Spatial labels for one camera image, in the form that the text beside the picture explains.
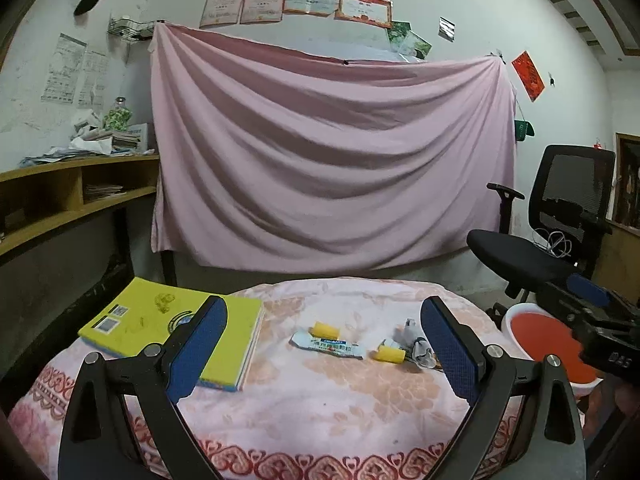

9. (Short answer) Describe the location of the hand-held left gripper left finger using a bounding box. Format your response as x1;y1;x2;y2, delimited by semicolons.
57;295;228;480

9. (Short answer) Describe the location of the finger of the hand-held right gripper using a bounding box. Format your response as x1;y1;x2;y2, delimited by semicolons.
567;272;613;308
532;282;596;332

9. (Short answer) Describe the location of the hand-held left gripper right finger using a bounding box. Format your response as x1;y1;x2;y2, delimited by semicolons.
420;296;586;480

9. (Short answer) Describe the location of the silver wrapper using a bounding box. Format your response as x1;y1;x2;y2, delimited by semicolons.
402;317;438;369

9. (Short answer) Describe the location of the red bucket with white rim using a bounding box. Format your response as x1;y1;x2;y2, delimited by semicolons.
501;302;606;396

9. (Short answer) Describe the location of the white printed wrapper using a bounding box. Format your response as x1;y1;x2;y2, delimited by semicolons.
290;330;365;360

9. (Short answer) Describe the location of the wooden panel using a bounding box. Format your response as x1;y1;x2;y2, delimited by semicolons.
595;220;640;306

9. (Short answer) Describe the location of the blue book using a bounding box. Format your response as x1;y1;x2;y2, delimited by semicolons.
197;379;242;393

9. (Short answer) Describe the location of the yellow book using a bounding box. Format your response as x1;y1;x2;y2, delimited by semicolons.
77;276;266;392

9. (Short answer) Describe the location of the black office chair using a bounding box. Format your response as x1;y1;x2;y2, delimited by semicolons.
466;145;617;311

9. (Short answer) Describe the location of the floral printed blanket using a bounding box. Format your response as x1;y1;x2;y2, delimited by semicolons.
7;277;531;480

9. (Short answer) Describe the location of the stack of shelf papers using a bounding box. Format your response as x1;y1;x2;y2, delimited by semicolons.
84;184;126;201

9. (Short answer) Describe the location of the wooden desk with shelves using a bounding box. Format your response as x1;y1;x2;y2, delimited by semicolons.
0;154;161;281

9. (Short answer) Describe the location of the pink hanging sheet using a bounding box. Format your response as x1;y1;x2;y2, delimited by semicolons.
149;22;518;273

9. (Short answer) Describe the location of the pile of papers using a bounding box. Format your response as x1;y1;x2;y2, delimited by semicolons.
20;110;156;167

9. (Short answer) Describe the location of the glass jar with candies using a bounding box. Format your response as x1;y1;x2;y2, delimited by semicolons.
103;97;133;131

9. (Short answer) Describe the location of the white cable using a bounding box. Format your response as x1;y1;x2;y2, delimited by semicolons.
532;227;573;258

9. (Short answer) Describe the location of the brown wooden door frame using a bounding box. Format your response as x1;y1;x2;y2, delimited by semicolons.
614;132;640;226

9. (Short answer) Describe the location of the red paper wall decoration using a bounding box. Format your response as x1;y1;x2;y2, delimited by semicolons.
511;51;546;103

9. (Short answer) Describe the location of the wall calendar sheet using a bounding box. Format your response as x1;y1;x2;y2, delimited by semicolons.
41;34;87;106
76;50;110;108

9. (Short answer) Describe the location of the green wall photo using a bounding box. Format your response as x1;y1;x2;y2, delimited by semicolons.
400;31;433;61
386;21;412;53

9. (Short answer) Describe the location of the wire wall rack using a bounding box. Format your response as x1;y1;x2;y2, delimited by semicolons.
106;16;156;41

